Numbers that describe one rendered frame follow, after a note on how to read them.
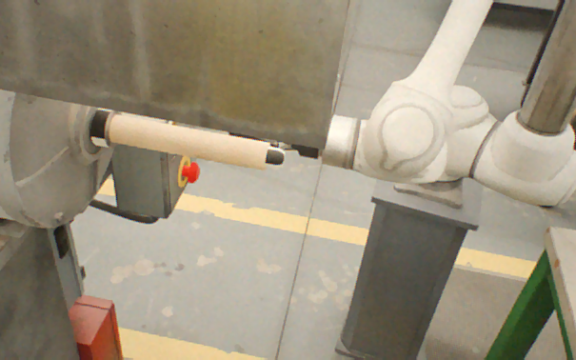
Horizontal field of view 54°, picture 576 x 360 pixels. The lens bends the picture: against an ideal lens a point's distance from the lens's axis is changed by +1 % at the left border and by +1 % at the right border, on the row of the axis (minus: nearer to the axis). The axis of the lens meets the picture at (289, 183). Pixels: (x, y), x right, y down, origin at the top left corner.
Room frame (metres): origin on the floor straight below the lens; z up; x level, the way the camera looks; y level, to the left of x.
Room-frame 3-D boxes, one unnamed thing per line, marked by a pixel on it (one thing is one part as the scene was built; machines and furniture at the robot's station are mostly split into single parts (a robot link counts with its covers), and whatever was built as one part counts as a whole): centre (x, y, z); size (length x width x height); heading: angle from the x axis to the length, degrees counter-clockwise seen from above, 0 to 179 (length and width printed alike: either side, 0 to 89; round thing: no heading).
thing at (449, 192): (1.22, -0.36, 0.73); 0.22 x 0.18 x 0.06; 76
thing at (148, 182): (0.78, 0.32, 0.99); 0.24 x 0.21 x 0.26; 84
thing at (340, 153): (0.81, -0.08, 1.07); 0.09 x 0.06 x 0.09; 174
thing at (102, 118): (0.53, 0.22, 1.25); 0.05 x 0.02 x 0.05; 174
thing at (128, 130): (0.52, 0.12, 1.25); 0.18 x 0.03 x 0.03; 84
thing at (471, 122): (1.21, -0.39, 0.87); 0.18 x 0.16 x 0.22; 58
